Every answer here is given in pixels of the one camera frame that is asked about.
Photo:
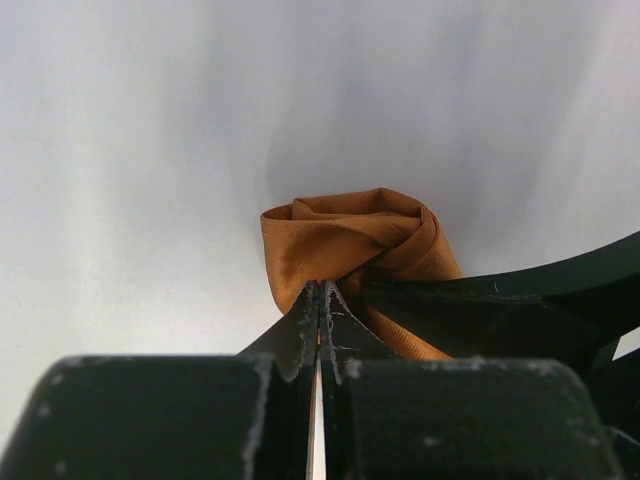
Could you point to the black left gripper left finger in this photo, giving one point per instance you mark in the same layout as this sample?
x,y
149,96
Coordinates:
x,y
246,416

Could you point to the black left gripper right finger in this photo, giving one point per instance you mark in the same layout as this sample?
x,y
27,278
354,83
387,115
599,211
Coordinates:
x,y
386,417

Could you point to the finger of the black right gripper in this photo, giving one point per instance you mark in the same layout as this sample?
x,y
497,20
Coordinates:
x,y
575,310

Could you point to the orange-brown cloth napkin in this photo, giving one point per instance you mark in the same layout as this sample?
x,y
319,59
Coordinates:
x,y
353,239

